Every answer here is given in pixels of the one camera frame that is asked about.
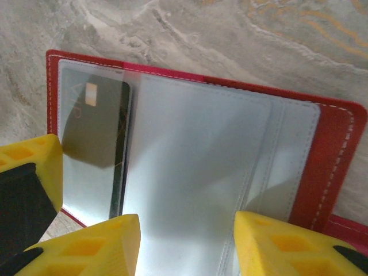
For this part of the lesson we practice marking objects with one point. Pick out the red leather card holder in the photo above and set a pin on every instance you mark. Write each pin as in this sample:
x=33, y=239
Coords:
x=316, y=158

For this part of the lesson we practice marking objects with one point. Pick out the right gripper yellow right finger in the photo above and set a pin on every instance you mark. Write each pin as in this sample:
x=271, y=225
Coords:
x=287, y=253

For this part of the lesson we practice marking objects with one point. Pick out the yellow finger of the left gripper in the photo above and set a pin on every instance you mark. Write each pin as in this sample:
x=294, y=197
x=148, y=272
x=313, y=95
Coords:
x=28, y=187

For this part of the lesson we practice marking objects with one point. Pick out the black credit card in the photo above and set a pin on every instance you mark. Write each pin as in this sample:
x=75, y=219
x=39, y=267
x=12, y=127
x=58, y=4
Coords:
x=95, y=129

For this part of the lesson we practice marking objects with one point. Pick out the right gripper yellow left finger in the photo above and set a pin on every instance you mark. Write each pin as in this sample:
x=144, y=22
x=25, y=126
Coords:
x=95, y=250

